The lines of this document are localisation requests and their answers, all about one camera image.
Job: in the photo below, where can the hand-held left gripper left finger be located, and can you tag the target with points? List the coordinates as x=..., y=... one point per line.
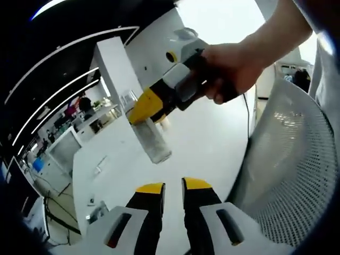
x=151, y=228

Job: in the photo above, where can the red-label white skincare bottle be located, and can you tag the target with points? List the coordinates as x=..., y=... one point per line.
x=154, y=143

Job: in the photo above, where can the person's grey clothing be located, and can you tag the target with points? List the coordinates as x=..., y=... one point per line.
x=324, y=79

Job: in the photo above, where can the grey mesh office chair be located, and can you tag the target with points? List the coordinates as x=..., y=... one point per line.
x=292, y=159

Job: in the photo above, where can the white office desk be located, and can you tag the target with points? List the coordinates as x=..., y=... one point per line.
x=106, y=111

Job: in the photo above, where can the person's right hand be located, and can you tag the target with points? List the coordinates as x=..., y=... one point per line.
x=239, y=69

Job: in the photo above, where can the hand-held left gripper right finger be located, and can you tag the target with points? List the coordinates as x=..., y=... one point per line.
x=196, y=228

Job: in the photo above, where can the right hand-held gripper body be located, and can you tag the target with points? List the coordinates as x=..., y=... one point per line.
x=186, y=47

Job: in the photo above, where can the white frosted-panel cabinet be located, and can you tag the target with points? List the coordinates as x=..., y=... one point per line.
x=65, y=148

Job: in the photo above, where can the blue water bucket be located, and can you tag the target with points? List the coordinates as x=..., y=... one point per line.
x=39, y=163

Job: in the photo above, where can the small white tag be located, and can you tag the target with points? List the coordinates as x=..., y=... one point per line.
x=91, y=201

